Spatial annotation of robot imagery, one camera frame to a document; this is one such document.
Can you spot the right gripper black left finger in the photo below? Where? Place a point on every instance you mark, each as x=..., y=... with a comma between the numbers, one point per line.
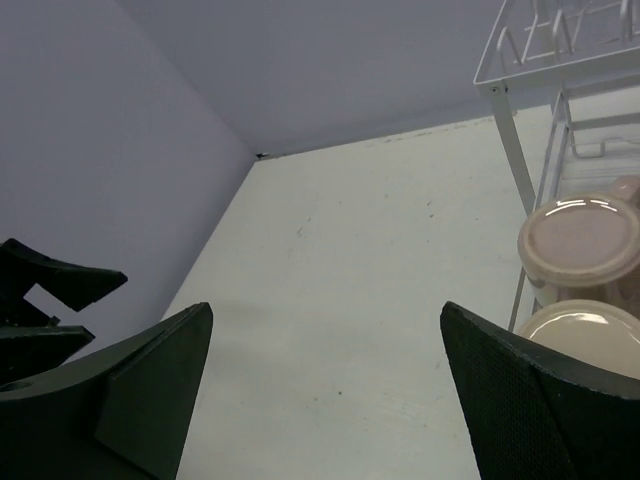
x=119, y=413

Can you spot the cream mug with teal base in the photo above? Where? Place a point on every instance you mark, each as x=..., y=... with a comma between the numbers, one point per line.
x=593, y=332

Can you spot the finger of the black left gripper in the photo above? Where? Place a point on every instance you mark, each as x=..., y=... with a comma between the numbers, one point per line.
x=74, y=285
x=28, y=351

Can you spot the light pink ribbed mug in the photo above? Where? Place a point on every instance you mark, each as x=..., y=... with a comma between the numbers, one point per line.
x=585, y=246

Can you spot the white wire dish rack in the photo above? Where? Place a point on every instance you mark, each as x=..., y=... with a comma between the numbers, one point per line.
x=584, y=56

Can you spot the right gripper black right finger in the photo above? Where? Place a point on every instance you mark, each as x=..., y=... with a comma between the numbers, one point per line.
x=534, y=413

